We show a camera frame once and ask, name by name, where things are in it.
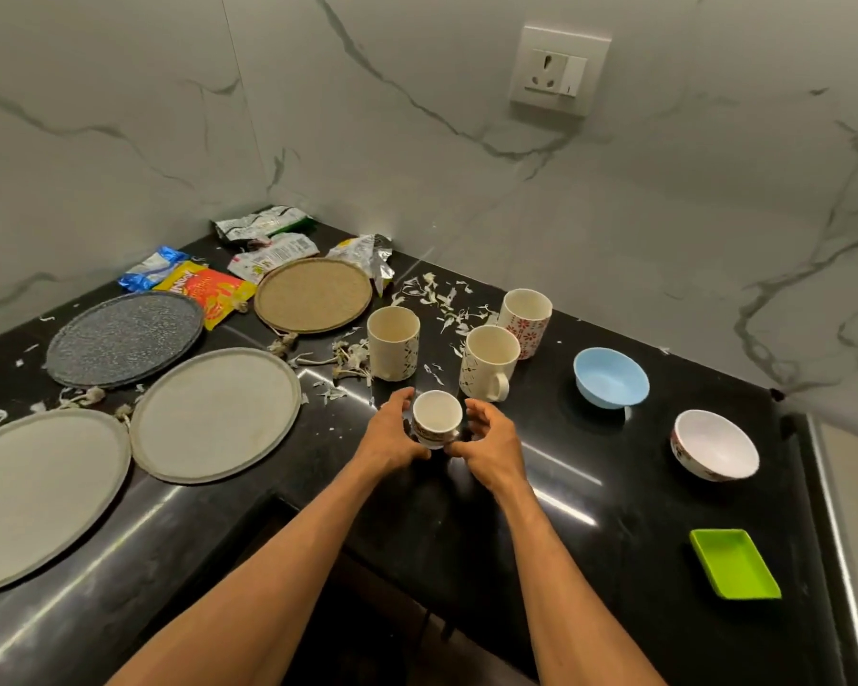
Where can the person's left hand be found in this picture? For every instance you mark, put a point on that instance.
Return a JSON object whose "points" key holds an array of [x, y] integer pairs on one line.
{"points": [[386, 442]]}

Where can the person's right hand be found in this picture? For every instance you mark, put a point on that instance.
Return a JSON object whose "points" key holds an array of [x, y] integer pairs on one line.
{"points": [[497, 450]]}

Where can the person's right thumb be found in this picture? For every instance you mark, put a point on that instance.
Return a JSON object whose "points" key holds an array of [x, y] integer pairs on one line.
{"points": [[459, 450]]}

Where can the person's left thumb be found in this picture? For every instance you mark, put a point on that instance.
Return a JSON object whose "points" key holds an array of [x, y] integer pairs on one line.
{"points": [[416, 454]]}

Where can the small patterned white cup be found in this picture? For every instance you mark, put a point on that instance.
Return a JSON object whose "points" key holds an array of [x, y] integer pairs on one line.
{"points": [[437, 414]]}

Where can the person's left forearm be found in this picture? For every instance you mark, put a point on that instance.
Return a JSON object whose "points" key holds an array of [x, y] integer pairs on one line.
{"points": [[272, 578]]}

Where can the person's right forearm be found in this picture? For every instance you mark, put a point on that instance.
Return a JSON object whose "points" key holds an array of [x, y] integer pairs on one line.
{"points": [[565, 592]]}

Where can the cream mug with leaf print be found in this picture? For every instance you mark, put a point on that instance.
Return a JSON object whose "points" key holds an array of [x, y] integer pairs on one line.
{"points": [[393, 350]]}

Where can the pile of vegetable stem scraps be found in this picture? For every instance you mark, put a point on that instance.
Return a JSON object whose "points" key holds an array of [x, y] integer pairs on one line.
{"points": [[343, 360]]}

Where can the white mug with red flowers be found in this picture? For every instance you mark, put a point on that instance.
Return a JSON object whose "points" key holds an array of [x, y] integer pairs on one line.
{"points": [[533, 325]]}

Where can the scattered white peel scraps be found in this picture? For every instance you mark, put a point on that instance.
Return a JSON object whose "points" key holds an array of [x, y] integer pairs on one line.
{"points": [[443, 303]]}

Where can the light blue bowl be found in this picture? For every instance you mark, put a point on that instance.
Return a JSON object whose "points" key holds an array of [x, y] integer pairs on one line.
{"points": [[610, 378]]}

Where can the tan round plate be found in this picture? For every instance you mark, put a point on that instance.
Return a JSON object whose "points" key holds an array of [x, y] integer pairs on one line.
{"points": [[313, 295]]}

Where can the silver crumpled wrapper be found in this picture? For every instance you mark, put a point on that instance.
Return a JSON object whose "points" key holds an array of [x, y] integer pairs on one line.
{"points": [[364, 257]]}

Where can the white wrapper with green print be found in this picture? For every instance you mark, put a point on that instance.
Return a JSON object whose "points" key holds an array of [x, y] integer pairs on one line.
{"points": [[275, 255]]}

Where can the white bowl with floral outside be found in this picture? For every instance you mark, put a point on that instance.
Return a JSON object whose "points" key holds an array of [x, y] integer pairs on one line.
{"points": [[715, 446]]}

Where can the orange and yellow snack wrapper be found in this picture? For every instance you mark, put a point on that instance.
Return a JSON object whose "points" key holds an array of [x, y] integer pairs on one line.
{"points": [[211, 289]]}

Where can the green and white wrapper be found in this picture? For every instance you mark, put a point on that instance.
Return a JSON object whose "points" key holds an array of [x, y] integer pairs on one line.
{"points": [[261, 222]]}

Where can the green rectangular tray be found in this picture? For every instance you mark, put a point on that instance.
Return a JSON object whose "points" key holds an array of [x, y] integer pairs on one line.
{"points": [[733, 564]]}

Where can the dark speckled round plate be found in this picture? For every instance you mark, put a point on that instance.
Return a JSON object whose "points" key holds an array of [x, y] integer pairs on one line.
{"points": [[125, 339]]}

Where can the blue and white wrapper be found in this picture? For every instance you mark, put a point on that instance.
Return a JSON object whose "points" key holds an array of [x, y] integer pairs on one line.
{"points": [[150, 271]]}

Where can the large grey round plate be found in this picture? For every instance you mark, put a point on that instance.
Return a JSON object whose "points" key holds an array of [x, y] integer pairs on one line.
{"points": [[39, 492]]}

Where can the steel appliance edge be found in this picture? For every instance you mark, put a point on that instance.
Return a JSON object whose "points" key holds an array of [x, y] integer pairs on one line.
{"points": [[840, 550]]}

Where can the white wall power socket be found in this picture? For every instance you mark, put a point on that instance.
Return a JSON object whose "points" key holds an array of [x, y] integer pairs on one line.
{"points": [[559, 69]]}

